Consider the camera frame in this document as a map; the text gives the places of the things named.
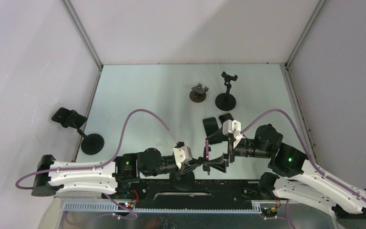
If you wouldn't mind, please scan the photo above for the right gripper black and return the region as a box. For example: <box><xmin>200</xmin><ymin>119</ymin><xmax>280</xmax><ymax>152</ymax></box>
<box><xmin>203</xmin><ymin>125</ymin><xmax>272</xmax><ymax>173</ymax></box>

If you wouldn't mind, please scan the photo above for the small teal phone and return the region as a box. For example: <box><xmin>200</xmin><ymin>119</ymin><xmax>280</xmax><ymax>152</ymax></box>
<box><xmin>203</xmin><ymin>117</ymin><xmax>219</xmax><ymax>137</ymax></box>

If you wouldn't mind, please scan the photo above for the black smartphone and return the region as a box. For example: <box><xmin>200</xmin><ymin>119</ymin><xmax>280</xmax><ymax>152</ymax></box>
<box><xmin>218</xmin><ymin>113</ymin><xmax>234</xmax><ymax>124</ymax></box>

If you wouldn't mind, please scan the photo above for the black round-base phone stand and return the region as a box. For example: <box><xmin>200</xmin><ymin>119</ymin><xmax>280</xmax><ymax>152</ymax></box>
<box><xmin>215</xmin><ymin>72</ymin><xmax>238</xmax><ymax>111</ymax></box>

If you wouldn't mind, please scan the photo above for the black phone pink case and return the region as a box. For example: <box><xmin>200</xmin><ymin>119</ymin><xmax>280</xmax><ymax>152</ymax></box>
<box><xmin>203</xmin><ymin>138</ymin><xmax>209</xmax><ymax>161</ymax></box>

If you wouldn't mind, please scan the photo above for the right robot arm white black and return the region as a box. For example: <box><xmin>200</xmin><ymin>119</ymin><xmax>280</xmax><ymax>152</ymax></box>
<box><xmin>204</xmin><ymin>120</ymin><xmax>366</xmax><ymax>229</ymax></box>

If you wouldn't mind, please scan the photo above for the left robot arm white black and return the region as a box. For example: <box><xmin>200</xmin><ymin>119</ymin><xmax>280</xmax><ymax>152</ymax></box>
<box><xmin>31</xmin><ymin>146</ymin><xmax>205</xmax><ymax>199</ymax></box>

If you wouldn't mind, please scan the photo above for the brown round phone stand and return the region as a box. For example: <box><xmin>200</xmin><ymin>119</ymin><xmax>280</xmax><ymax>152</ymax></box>
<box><xmin>189</xmin><ymin>83</ymin><xmax>209</xmax><ymax>103</ymax></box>

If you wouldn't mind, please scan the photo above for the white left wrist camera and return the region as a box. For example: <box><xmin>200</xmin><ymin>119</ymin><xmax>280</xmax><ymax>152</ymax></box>
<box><xmin>173</xmin><ymin>142</ymin><xmax>193</xmax><ymax>170</ymax></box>

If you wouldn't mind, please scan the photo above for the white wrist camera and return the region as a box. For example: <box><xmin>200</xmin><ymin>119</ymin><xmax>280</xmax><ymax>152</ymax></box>
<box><xmin>173</xmin><ymin>142</ymin><xmax>193</xmax><ymax>170</ymax></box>
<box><xmin>222</xmin><ymin>120</ymin><xmax>243</xmax><ymax>149</ymax></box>

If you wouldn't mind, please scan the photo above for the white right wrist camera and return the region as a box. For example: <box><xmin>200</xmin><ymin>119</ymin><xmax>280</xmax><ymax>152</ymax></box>
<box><xmin>222</xmin><ymin>120</ymin><xmax>243</xmax><ymax>149</ymax></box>

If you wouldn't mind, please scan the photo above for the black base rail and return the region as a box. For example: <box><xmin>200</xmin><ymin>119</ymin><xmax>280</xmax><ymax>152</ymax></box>
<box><xmin>110</xmin><ymin>179</ymin><xmax>278</xmax><ymax>209</ymax></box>

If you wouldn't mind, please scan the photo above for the grey cable duct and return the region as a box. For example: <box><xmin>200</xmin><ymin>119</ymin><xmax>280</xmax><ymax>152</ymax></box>
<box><xmin>62</xmin><ymin>201</ymin><xmax>266</xmax><ymax>214</ymax></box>

